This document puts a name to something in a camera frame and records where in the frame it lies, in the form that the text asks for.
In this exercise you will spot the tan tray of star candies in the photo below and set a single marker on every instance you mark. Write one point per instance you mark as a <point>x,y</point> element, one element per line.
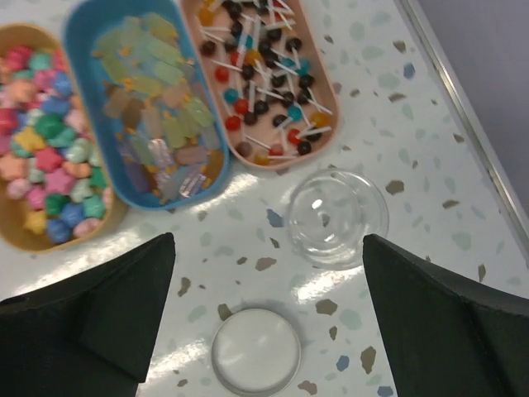
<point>54,186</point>

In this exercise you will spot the metal table edge rail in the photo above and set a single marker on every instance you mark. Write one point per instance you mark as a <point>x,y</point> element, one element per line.
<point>493,172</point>

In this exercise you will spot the pink tray of lollipops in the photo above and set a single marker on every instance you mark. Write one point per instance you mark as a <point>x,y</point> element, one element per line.
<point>267,79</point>

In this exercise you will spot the round silver jar lid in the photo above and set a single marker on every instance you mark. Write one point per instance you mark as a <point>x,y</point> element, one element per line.
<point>255,352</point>

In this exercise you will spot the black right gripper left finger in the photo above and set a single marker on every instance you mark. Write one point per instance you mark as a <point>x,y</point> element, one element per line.
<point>92,334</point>

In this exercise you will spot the clear glass jar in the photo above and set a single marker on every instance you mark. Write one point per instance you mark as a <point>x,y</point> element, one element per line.
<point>328,215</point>

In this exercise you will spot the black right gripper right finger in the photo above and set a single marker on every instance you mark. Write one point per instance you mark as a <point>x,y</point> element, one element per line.
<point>445,334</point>

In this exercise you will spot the blue tray of wrapped candies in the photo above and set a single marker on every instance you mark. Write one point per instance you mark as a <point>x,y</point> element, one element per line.
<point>158,132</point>

